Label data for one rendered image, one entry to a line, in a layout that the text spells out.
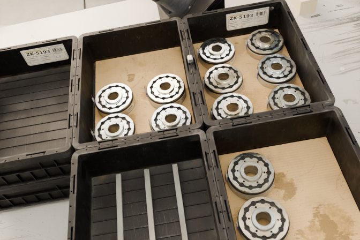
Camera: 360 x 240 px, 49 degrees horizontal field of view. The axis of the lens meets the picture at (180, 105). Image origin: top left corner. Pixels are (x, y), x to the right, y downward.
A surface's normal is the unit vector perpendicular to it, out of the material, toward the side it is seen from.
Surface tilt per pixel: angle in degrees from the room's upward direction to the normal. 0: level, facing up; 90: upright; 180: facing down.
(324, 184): 0
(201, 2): 43
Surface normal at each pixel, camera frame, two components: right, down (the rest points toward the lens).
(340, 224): -0.11, -0.62
